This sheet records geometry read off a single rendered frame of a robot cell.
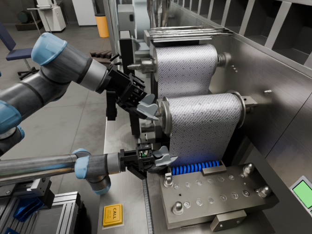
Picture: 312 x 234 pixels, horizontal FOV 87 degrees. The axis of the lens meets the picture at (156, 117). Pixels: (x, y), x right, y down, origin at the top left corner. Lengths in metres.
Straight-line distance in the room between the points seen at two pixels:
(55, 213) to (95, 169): 1.11
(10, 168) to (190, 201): 0.57
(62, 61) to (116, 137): 0.66
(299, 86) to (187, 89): 0.39
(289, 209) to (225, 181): 1.44
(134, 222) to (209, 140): 0.43
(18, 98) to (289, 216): 2.07
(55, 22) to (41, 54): 7.32
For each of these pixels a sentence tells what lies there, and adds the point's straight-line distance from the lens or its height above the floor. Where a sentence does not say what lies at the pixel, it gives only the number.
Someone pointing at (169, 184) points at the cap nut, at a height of 1.05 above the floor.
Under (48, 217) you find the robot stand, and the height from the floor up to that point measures 0.21.
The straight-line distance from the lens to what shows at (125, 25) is 1.43.
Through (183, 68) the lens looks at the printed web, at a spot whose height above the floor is 1.35.
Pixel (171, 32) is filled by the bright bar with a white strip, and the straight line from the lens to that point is 0.75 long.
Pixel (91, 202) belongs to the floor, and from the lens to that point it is 1.86.
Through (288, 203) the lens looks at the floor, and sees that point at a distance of 2.15.
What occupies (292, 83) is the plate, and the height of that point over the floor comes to 1.41.
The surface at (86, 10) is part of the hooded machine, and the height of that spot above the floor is 0.59.
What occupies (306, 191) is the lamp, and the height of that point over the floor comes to 1.19.
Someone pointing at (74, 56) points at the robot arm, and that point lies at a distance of 0.44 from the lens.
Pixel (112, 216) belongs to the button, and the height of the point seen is 0.92.
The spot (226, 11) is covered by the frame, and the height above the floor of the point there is 1.51.
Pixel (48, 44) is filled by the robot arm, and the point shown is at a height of 1.52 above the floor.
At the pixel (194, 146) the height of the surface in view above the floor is 1.15.
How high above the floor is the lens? 1.63
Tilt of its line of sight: 40 degrees down
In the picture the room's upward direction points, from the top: straight up
